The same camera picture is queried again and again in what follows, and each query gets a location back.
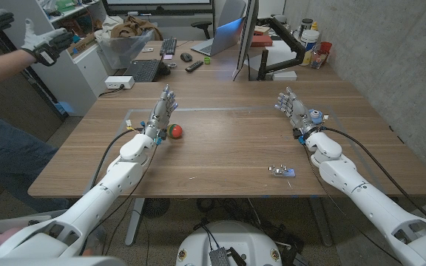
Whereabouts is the clear plastic metal clip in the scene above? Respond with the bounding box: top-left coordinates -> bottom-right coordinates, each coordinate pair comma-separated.
268,164 -> 296,178

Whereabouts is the black lidded jar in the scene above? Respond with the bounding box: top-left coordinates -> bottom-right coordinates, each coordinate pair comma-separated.
298,18 -> 314,38

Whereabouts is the brown cloth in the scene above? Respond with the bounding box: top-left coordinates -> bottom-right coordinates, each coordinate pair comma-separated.
109,15 -> 164,41

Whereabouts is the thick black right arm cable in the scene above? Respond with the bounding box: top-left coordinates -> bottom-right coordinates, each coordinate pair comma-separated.
319,126 -> 426,222

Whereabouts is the blue white toy camera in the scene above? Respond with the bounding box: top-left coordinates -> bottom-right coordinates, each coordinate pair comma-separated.
308,109 -> 325,126

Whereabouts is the grey finned heatsink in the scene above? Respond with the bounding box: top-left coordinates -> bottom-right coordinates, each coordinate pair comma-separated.
208,247 -> 232,266

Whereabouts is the large black framed screen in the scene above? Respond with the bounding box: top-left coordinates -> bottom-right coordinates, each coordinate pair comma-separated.
101,0 -> 214,16

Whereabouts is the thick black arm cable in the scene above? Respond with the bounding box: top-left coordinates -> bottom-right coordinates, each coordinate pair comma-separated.
319,126 -> 426,222
89,127 -> 143,190

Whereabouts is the thin computer monitor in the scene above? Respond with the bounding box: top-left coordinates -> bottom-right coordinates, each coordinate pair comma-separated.
232,0 -> 260,78

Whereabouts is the narrow black keyboard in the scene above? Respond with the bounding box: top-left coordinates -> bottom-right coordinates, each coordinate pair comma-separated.
159,37 -> 178,56

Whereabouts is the small white box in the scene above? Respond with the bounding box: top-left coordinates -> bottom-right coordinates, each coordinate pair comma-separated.
271,70 -> 298,82

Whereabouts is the cardboard box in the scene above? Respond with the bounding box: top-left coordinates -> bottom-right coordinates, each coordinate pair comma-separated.
67,33 -> 98,56

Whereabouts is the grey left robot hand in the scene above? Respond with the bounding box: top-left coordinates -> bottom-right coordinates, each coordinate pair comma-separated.
143,83 -> 179,140

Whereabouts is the grey table leg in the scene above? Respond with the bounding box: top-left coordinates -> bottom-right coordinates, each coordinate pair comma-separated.
307,197 -> 334,248
124,198 -> 146,247

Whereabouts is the black remote control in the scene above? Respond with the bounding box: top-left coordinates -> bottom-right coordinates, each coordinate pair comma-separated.
184,60 -> 204,73

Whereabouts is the silver open laptop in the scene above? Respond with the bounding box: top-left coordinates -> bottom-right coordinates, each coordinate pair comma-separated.
190,17 -> 246,57

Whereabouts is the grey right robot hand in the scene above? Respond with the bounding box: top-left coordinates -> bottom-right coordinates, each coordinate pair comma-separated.
274,86 -> 323,140

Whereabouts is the black round fan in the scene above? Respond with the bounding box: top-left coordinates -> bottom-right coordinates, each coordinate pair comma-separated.
141,198 -> 171,219

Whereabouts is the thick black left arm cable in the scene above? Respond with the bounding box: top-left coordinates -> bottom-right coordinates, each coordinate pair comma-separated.
89,127 -> 143,190

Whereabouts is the gloved hand with white label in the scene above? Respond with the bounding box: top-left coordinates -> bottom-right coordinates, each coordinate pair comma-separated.
20,18 -> 75,67

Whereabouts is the white plastic jar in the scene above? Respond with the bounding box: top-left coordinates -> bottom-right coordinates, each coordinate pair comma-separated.
300,29 -> 320,52

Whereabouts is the black office chair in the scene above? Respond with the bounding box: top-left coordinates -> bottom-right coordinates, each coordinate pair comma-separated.
190,21 -> 213,40

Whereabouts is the clear plastic bin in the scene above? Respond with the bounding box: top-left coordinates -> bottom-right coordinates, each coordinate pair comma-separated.
98,29 -> 155,70

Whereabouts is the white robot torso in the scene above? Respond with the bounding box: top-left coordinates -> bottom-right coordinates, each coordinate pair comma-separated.
175,220 -> 283,266

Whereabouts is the pink soft toy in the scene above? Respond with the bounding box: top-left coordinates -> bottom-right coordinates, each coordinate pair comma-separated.
0,227 -> 24,250

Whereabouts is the white power strip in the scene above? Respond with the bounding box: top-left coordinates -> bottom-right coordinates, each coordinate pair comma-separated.
104,75 -> 135,90

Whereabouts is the red green yellow maraca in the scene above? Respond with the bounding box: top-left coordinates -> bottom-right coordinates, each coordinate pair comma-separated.
166,123 -> 183,140

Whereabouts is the person in blue jeans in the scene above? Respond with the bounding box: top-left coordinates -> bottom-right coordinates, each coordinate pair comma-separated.
0,94 -> 70,214

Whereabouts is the white cloth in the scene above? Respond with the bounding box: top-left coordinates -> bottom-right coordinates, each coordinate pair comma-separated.
93,15 -> 124,42

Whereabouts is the clear jar with items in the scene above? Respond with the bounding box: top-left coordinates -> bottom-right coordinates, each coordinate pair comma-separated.
311,50 -> 328,70

